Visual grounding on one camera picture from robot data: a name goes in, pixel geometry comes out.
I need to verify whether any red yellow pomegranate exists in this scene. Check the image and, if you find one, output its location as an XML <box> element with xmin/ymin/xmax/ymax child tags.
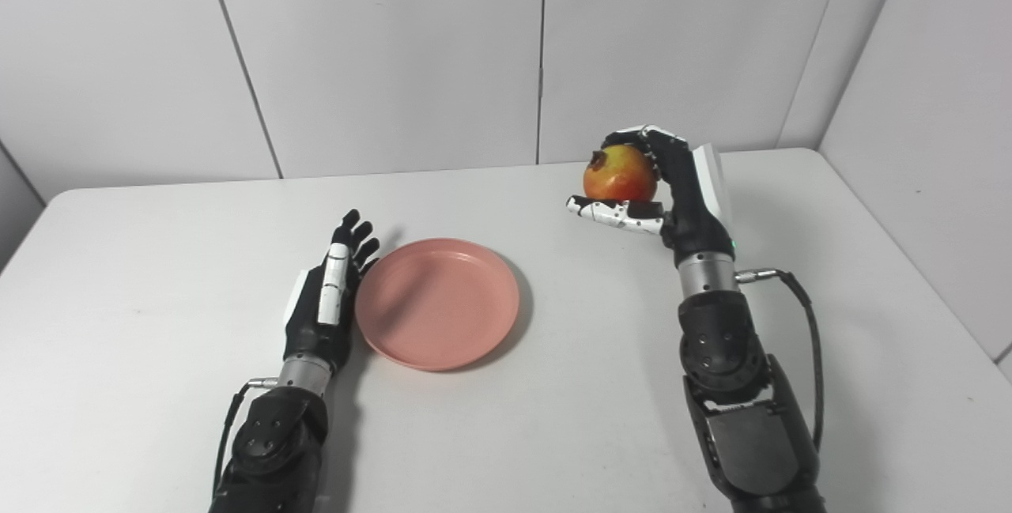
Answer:
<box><xmin>583</xmin><ymin>143</ymin><xmax>660</xmax><ymax>204</ymax></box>

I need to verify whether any pink round plate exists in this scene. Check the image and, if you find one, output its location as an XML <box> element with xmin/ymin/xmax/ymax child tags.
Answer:
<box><xmin>354</xmin><ymin>238</ymin><xmax>521</xmax><ymax>372</ymax></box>

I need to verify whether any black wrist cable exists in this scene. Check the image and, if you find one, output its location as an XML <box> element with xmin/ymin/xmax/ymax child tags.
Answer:
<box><xmin>734</xmin><ymin>268</ymin><xmax>826</xmax><ymax>452</ymax></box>
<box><xmin>210</xmin><ymin>376</ymin><xmax>279</xmax><ymax>498</ymax></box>

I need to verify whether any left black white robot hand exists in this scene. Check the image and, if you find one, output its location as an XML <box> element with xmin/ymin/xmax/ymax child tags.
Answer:
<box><xmin>283</xmin><ymin>209</ymin><xmax>381</xmax><ymax>374</ymax></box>

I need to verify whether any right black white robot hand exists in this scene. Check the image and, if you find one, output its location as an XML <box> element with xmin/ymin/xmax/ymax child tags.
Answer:
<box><xmin>565</xmin><ymin>124</ymin><xmax>736</xmax><ymax>267</ymax></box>

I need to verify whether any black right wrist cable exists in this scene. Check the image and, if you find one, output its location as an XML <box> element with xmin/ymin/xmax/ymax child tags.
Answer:
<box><xmin>734</xmin><ymin>268</ymin><xmax>826</xmax><ymax>452</ymax></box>

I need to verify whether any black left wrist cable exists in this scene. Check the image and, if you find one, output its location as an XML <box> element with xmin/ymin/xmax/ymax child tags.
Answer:
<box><xmin>210</xmin><ymin>376</ymin><xmax>279</xmax><ymax>498</ymax></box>

